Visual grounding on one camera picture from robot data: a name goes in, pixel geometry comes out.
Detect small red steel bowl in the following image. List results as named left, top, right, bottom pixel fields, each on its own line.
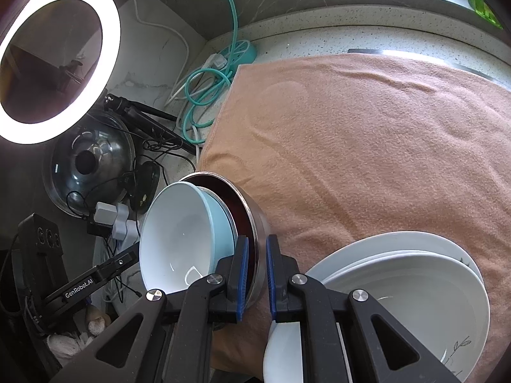
left=180, top=171, right=271, bottom=308

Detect white power cable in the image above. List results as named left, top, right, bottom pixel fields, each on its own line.
left=93, top=0, right=225, bottom=107

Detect white plate pink flowers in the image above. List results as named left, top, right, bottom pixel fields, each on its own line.
left=263, top=251, right=490, bottom=382

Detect large white plate gold leaves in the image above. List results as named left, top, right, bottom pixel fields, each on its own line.
left=306, top=231, right=484, bottom=283

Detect black control box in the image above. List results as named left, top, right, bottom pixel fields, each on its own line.
left=18, top=214, right=68, bottom=304

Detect black tripod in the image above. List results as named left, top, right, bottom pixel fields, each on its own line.
left=100, top=93, right=196, bottom=156

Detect teal round power strip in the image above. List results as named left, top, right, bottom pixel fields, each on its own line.
left=219, top=40, right=257, bottom=70

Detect white ring light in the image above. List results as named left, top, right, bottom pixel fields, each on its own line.
left=1, top=0, right=120, bottom=144

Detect green dish soap bottle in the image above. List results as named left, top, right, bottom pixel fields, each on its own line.
left=468, top=0, right=503, bottom=29

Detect white plug adapter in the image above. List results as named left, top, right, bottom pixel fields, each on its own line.
left=93, top=201, right=140, bottom=248

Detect light blue ceramic bowl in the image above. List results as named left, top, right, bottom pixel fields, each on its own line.
left=140, top=182, right=237, bottom=294

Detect stainless steel sink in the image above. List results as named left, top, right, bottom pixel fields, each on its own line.
left=347, top=49, right=510, bottom=90

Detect pink towel mat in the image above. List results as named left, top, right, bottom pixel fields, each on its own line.
left=198, top=54, right=510, bottom=382

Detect teal power cable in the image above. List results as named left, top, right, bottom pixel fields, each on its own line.
left=181, top=0, right=250, bottom=145

